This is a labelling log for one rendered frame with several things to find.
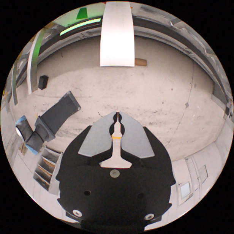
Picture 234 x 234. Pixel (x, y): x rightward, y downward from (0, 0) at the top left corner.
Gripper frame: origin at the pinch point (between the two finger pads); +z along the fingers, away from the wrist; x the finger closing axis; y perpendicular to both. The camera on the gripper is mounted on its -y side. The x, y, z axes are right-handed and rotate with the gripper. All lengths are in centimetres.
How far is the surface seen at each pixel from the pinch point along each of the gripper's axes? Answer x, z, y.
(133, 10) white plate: 4.2, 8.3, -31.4
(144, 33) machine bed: 25, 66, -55
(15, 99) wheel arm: -48.5, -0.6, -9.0
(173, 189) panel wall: 175, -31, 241
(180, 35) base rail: 24.3, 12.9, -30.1
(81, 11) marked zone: -10.6, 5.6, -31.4
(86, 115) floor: -47, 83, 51
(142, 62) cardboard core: 23, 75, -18
